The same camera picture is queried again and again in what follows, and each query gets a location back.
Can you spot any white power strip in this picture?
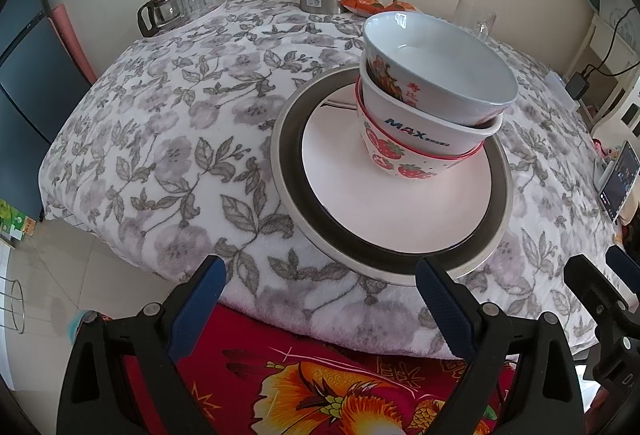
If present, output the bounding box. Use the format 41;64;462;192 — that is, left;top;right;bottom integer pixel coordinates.
545;71;583;108

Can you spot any black power adapter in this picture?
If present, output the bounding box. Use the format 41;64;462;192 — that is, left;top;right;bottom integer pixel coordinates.
565;71;591;100

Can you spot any clear glass mug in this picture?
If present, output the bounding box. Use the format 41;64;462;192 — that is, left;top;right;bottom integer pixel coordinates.
452;0;498;41

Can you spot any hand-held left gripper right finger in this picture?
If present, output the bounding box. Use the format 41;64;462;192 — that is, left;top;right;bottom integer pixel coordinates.
416;256;586;435

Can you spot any glass teapot black handle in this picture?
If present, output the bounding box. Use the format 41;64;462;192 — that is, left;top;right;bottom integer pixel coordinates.
137;0;186;39

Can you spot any grey floral tablecloth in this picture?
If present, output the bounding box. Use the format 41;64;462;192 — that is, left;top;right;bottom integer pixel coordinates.
40;0;621;358

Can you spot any black cable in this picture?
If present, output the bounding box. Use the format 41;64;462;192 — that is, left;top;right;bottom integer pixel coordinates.
582;2;640;78

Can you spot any metal wire rack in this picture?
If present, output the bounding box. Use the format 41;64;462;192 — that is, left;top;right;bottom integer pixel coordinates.
0;279;26;333

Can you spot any white wooden cabinet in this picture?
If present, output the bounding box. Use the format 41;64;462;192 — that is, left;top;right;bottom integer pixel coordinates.
567;5;640;151

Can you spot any blue refrigerator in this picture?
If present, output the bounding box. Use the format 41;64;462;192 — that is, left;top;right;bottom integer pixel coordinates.
0;0;93;221

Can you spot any green carton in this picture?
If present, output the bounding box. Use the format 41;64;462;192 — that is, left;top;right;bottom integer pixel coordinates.
0;200;36;242

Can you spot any strawberry-print bowl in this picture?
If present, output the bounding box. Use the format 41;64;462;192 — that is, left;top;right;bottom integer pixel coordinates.
356;82;486;181

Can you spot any white phone stand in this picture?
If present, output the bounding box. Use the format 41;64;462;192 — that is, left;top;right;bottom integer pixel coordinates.
594;159;612;201

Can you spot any large pale blue bowl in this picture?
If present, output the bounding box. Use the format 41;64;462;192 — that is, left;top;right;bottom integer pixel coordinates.
362;12;519;127

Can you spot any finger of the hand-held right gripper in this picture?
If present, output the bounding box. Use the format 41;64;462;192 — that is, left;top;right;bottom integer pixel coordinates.
564;254;632;341
605;245;640;303

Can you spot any small white bowl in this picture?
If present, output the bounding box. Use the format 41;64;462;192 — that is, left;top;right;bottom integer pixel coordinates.
359;65;502;155

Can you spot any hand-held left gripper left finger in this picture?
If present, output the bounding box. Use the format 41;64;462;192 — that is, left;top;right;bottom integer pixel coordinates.
56;255;228;435

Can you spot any red printed blanket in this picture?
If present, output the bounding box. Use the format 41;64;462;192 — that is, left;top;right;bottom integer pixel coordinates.
72;302;521;435

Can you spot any smartphone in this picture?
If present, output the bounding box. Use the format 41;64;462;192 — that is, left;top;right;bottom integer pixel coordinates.
600;141;640;222

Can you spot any pink rolled mat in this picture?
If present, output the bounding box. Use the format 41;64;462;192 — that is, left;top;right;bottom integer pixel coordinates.
47;4;98;83

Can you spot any small colourful toy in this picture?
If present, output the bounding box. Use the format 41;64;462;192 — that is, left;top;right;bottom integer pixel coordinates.
592;140;621;166

